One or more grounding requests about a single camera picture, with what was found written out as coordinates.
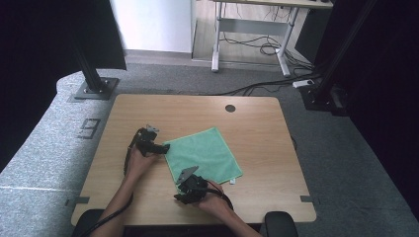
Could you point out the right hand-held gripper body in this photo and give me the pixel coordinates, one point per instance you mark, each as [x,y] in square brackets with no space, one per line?
[194,187]

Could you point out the black metal stand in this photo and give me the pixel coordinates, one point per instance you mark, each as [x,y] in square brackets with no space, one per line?
[95,87]
[324,95]

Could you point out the grey floor tape strip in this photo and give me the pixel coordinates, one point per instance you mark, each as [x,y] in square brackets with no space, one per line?
[309,198]

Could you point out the green microfibre cloth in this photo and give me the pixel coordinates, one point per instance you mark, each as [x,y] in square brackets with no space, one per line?
[204,154]

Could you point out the white desk frame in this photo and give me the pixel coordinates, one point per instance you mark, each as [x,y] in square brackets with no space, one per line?
[250,28]

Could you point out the person's left hand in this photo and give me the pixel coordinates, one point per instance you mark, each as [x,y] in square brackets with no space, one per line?
[140,163]

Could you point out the person's right hand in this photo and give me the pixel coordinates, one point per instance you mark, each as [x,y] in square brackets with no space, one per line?
[214,200]

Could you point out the white panel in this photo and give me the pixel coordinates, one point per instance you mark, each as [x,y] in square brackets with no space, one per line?
[151,26]

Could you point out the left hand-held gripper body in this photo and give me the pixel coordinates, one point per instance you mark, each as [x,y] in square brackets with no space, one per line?
[146,140]

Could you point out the black curtain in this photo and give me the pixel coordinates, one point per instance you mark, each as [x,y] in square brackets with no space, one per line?
[388,98]
[39,65]

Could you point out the white power strip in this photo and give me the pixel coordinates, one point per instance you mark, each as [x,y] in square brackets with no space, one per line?
[303,83]

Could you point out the black table grommet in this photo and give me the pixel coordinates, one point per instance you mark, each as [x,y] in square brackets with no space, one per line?
[230,108]

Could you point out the black chair armrest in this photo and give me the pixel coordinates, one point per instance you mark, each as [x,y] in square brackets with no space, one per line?
[280,225]
[86,223]

